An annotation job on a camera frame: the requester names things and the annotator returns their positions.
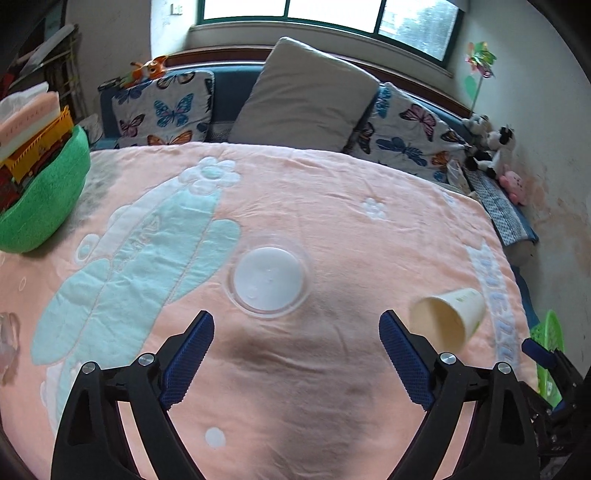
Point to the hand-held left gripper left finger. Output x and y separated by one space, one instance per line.
189 355

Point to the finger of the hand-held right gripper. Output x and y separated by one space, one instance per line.
538 353

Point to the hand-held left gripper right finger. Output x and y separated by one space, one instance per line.
406 360

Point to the green plastic mesh basket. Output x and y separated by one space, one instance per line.
551 332

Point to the cream paper cup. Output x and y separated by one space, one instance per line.
461 309

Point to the blue bed sheet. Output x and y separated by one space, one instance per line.
524 286

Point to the blue patterned cloth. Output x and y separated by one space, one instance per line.
503 212

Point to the pink plush toy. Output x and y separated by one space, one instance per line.
515 184

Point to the pink printed blanket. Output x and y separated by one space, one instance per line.
323 207

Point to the floral beige clothes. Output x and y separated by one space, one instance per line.
457 175

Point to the green felt basket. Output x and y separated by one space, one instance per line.
46 203

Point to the black and white cow plush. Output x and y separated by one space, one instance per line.
494 147
475 125

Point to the butterfly print pillow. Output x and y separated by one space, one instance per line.
161 110
406 134

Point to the yellow toy truck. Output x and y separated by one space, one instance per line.
41 143

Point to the blue bed cushion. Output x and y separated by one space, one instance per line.
231 92

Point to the wooden bed headboard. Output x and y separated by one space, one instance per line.
415 87

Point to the pink sponge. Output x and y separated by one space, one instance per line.
27 120

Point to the grey pillow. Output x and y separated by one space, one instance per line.
304 92

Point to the orange fox plush toy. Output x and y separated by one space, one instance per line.
147 69

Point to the colourful pinwheel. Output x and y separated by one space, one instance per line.
480 57

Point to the cluttered clothes rack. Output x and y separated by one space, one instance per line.
41 55

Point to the window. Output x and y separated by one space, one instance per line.
332 14

